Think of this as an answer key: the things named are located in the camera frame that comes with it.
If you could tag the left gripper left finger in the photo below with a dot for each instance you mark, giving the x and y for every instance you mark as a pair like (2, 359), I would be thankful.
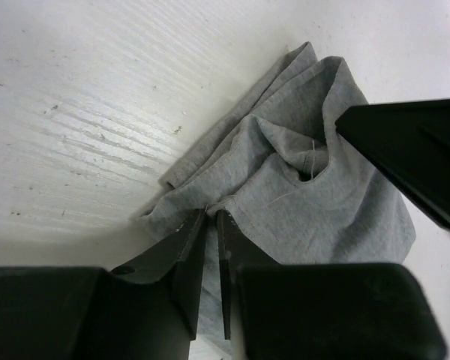
(146, 308)

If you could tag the grey tank top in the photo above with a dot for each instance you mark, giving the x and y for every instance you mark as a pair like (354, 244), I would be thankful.
(291, 184)

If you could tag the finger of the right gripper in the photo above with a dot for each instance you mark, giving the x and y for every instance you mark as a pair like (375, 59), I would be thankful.
(409, 143)

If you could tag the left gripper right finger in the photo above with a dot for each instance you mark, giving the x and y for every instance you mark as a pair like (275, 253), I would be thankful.
(331, 311)

